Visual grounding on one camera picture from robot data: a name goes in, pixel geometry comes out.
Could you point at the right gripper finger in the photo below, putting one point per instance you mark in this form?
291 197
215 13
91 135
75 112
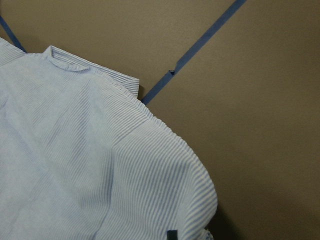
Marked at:
172 235

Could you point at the blue striped button shirt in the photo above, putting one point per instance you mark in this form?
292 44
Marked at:
81 158

